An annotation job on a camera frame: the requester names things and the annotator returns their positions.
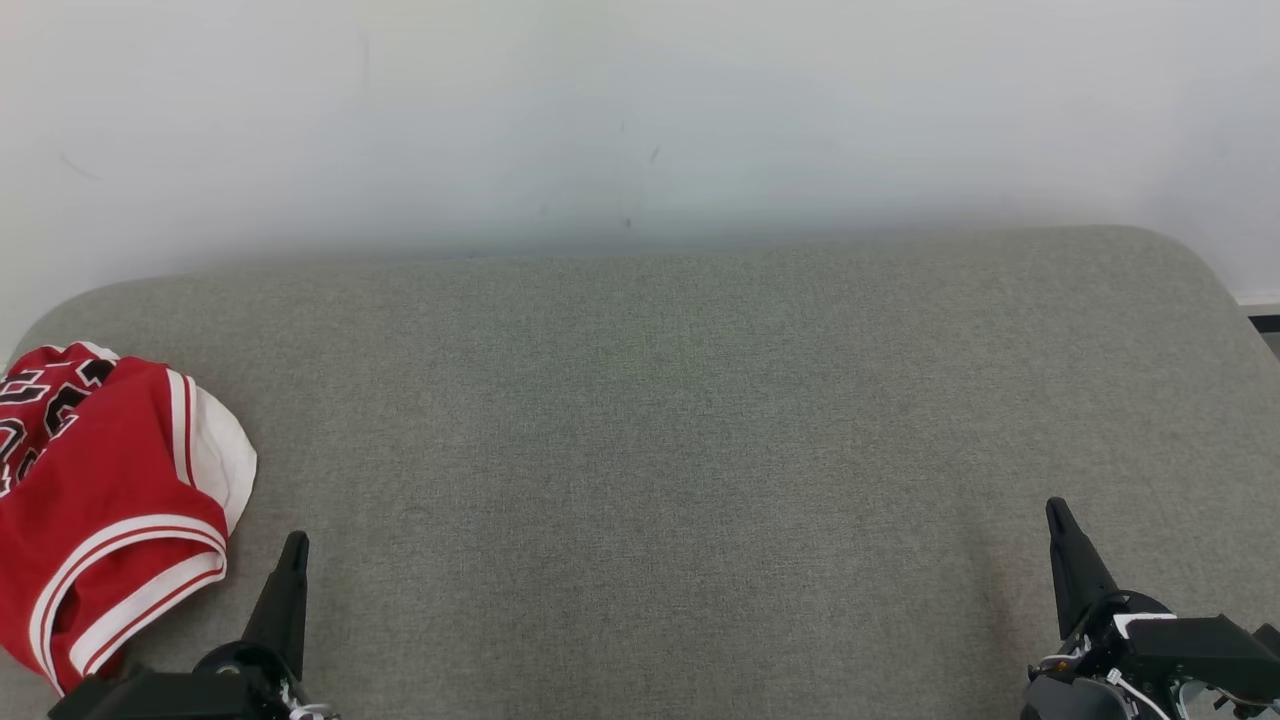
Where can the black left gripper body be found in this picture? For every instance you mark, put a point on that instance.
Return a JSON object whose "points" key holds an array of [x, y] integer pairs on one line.
{"points": [[170, 698]]}

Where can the white wall skirting board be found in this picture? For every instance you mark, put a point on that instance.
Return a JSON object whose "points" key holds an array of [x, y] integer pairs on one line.
{"points": [[1262, 308]]}

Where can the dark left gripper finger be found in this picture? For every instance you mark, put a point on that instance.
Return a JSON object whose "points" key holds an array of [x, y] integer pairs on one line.
{"points": [[285, 610]]}

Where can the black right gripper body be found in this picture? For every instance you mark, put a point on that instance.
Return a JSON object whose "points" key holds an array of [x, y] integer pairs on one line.
{"points": [[1190, 655]]}

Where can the red basketball jersey black lettering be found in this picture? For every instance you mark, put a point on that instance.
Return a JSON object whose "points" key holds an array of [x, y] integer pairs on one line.
{"points": [[110, 470]]}

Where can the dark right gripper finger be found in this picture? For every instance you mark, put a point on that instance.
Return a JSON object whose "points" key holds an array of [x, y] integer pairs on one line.
{"points": [[1078, 570]]}

